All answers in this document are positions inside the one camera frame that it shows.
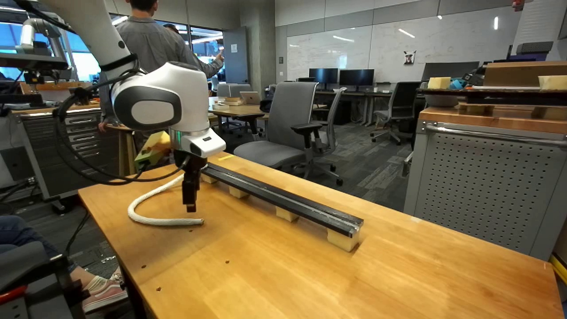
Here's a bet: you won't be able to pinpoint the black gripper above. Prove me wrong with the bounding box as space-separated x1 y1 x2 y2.
172 148 209 215

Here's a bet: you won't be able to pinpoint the white rope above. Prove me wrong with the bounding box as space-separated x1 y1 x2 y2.
126 172 206 229

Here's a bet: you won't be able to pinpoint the black grooved rail wooden blocks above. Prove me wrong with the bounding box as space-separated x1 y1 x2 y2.
197 158 365 254

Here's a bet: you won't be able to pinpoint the wooden stool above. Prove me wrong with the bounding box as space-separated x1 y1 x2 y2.
103 121 140 178

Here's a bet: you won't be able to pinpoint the grey office chair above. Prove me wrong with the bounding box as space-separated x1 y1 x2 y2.
232 80 346 188

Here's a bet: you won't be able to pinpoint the white sneaker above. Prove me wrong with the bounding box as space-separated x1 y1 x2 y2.
78 268 131 316

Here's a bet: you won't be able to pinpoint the black drawer tool cabinet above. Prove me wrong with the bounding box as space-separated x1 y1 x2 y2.
12 105 129 203

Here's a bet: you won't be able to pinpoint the person in grey shirt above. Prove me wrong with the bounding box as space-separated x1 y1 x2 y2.
113 0 227 78

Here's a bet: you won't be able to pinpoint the black computer monitor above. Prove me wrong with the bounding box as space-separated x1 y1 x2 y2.
339 68 376 89
308 68 340 87

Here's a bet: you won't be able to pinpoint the seated person dark trousers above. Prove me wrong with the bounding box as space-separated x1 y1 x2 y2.
0 215 96 298

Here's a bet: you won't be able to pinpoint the black office chair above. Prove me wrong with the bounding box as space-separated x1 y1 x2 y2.
370 80 422 146

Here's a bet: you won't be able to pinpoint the yellow foam block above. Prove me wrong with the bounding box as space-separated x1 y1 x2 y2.
425 77 452 93

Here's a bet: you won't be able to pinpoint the wooden workbench top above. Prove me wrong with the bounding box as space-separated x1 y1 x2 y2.
415 105 567 137

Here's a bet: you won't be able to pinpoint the large wooden box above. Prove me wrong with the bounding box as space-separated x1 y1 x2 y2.
482 61 567 89

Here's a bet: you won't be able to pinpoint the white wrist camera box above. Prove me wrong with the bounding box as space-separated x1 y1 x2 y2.
188 130 229 160

